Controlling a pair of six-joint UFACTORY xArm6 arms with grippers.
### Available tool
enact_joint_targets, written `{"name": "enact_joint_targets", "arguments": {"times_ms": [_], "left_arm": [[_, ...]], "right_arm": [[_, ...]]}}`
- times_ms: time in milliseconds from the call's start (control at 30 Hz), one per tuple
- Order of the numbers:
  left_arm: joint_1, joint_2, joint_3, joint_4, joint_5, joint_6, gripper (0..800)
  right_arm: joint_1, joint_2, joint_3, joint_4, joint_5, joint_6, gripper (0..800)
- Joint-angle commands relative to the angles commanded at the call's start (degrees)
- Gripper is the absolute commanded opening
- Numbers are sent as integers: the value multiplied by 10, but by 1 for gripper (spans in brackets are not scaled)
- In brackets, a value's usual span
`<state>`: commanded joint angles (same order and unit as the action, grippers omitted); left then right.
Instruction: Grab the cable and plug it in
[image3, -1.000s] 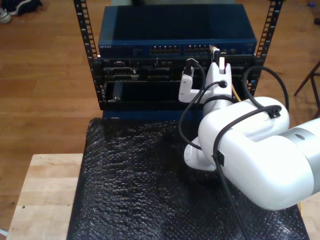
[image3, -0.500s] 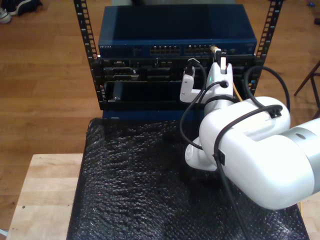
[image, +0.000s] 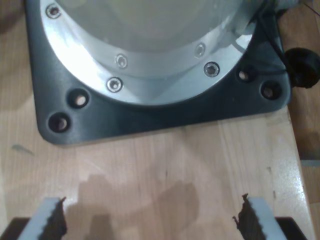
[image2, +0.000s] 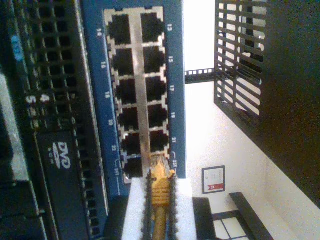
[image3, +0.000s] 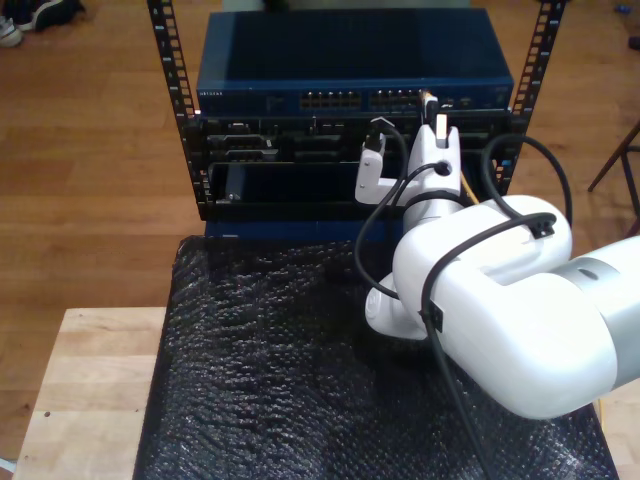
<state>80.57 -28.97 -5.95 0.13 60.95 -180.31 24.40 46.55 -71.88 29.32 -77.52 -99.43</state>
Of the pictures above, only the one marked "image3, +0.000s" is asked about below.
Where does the blue base board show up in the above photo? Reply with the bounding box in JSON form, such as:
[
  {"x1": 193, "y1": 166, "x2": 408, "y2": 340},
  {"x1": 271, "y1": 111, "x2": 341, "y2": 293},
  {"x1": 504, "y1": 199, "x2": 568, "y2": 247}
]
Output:
[{"x1": 204, "y1": 218, "x2": 406, "y2": 244}]

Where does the blue network switch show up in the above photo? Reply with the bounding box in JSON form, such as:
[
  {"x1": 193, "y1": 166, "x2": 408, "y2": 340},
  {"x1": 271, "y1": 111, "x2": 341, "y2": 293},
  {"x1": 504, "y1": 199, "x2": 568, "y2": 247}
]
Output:
[{"x1": 195, "y1": 10, "x2": 516, "y2": 119}]

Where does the black rack server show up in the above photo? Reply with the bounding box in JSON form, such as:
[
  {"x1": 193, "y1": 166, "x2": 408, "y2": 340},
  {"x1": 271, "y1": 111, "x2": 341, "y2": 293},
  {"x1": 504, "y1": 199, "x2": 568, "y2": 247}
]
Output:
[{"x1": 199, "y1": 115, "x2": 511, "y2": 164}]

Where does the black bubble wrap mat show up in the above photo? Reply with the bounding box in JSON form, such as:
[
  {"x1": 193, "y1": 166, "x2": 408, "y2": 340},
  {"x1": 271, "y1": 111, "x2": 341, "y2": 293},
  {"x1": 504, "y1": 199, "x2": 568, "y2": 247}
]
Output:
[{"x1": 133, "y1": 234, "x2": 619, "y2": 480}]

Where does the white sneaker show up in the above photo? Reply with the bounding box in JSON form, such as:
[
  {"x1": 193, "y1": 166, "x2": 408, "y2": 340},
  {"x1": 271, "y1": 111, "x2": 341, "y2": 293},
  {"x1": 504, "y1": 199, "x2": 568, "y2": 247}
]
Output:
[{"x1": 0, "y1": 14, "x2": 24, "y2": 49}]

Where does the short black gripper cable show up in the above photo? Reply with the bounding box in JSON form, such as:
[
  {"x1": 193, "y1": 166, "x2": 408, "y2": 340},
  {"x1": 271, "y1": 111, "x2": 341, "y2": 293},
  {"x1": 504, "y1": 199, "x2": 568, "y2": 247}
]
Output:
[{"x1": 379, "y1": 160, "x2": 451, "y2": 211}]

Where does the black rack frame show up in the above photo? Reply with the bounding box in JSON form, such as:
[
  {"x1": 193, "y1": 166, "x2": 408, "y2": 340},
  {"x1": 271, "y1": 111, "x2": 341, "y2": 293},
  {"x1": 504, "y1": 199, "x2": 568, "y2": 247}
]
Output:
[{"x1": 146, "y1": 0, "x2": 570, "y2": 222}]

